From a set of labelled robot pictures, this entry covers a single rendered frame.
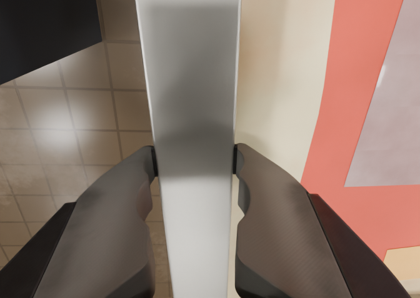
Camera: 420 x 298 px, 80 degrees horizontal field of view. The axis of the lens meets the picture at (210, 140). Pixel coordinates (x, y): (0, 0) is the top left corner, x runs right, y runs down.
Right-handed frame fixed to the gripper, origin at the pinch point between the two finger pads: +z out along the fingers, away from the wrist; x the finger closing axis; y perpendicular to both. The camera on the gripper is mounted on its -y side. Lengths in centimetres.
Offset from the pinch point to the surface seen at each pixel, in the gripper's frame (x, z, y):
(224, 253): 1.5, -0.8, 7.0
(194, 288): -0.4, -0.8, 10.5
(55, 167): -74, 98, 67
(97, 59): -41, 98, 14
